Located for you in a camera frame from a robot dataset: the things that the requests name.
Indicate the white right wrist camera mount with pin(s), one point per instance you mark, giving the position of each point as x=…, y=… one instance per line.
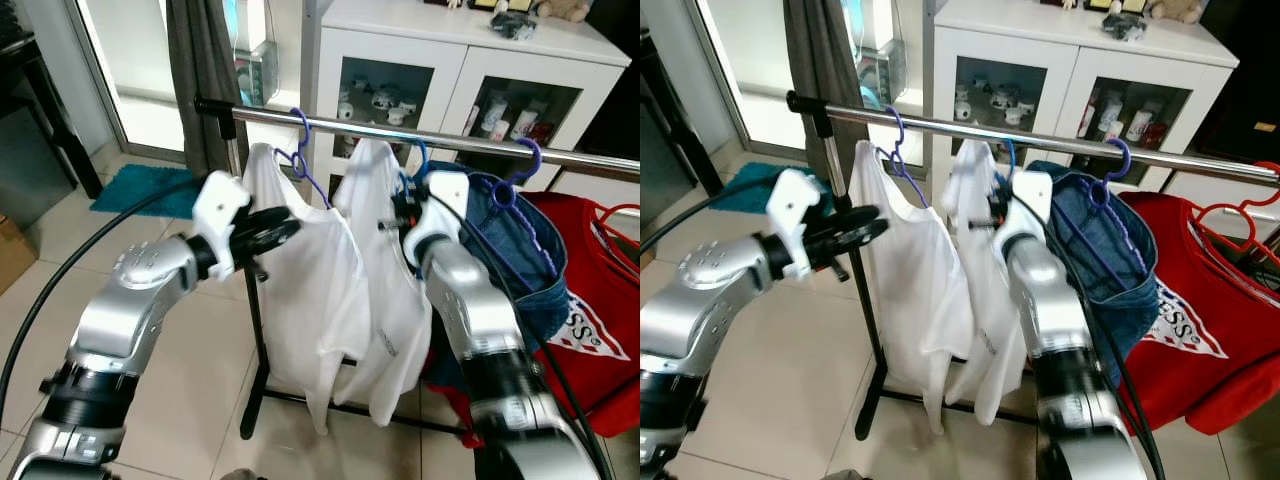
x=445, y=205
x=1030, y=200

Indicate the black television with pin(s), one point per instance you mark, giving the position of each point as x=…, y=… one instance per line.
x=1245, y=80
x=620, y=80

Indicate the brown teddy bear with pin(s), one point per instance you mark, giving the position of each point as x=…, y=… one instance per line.
x=1175, y=10
x=565, y=8

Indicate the steel clothes rack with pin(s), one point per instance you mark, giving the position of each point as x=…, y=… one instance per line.
x=1000, y=134
x=450, y=141

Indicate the white glass-door cabinet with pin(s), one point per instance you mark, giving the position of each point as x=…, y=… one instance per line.
x=1060, y=50
x=450, y=45

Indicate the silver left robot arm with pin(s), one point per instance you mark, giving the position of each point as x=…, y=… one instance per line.
x=700, y=320
x=130, y=310

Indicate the grey storage unit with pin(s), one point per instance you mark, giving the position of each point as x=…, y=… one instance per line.
x=30, y=170
x=660, y=160

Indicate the red plastic hanger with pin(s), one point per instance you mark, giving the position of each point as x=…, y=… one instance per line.
x=612, y=208
x=1215, y=212

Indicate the red printed t-shirt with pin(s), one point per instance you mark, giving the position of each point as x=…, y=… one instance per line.
x=1245, y=300
x=600, y=290

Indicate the grey wall box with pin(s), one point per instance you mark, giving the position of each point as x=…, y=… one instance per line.
x=885, y=72
x=258, y=75

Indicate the dark desk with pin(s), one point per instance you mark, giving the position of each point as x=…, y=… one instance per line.
x=665, y=70
x=30, y=60

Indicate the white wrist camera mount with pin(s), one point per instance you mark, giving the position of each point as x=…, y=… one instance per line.
x=795, y=200
x=1030, y=200
x=445, y=205
x=215, y=200

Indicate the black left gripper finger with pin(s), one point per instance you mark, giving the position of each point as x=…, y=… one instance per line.
x=858, y=222
x=270, y=246
x=850, y=247
x=275, y=222

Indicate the grey curtain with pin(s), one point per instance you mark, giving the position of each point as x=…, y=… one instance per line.
x=205, y=60
x=825, y=60

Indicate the black crumpled object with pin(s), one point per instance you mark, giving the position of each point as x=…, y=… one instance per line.
x=1125, y=25
x=515, y=25

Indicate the white t-shirt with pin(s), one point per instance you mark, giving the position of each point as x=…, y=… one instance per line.
x=300, y=300
x=910, y=300

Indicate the purple plastic hanger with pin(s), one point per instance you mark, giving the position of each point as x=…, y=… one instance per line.
x=306, y=128
x=536, y=155
x=1128, y=158
x=899, y=130

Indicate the teal floor mat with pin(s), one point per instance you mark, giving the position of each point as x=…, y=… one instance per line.
x=745, y=190
x=135, y=190

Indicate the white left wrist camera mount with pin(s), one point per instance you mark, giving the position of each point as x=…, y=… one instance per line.
x=795, y=200
x=215, y=200

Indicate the blue denim jeans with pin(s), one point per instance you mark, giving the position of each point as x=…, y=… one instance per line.
x=1110, y=250
x=520, y=250

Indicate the printed cardboard box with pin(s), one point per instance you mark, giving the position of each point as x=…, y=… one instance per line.
x=15, y=255

